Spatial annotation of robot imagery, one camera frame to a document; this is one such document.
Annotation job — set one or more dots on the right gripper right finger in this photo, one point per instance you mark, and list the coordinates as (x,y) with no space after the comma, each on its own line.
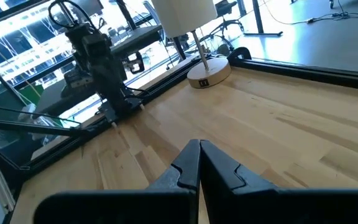
(259,208)

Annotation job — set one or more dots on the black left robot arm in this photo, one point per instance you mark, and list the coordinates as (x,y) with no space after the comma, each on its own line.
(107,81)

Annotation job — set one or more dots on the black floor fan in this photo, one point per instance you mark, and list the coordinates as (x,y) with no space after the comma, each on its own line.
(224,49)

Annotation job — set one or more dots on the black office chair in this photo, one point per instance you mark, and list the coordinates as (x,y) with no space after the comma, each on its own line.
(227,7)

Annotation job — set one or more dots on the white shade table lamp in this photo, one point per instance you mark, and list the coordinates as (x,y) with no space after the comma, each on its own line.
(210,73)

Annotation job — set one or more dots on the black aluminium table frame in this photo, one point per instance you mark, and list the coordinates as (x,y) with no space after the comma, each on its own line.
(306,72)

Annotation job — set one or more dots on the grey desk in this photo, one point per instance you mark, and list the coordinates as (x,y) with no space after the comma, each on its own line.
(135,39)

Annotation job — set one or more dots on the black frame clamp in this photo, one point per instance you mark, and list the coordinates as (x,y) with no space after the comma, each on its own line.
(240,49)

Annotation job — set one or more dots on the black desk leg stand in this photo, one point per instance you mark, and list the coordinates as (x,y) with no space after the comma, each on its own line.
(257,15)

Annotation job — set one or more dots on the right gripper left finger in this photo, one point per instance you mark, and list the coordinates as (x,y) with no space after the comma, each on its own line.
(166,205)

